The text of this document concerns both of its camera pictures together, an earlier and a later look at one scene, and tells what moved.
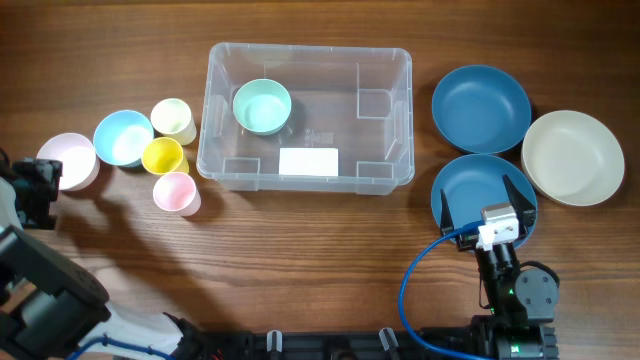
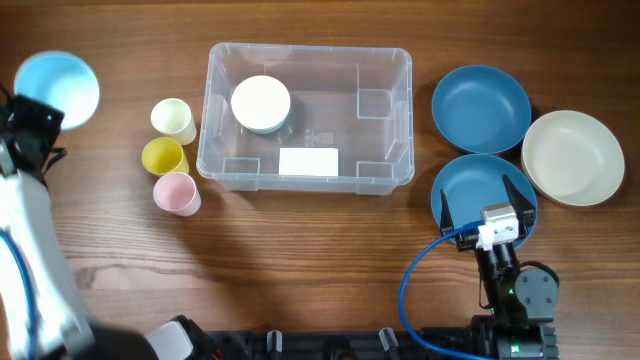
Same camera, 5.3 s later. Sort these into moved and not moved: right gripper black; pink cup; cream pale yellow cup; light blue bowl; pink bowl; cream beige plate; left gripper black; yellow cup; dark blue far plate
Moved: left gripper black; pink bowl; light blue bowl
Not moved: dark blue far plate; cream beige plate; right gripper black; pink cup; yellow cup; cream pale yellow cup
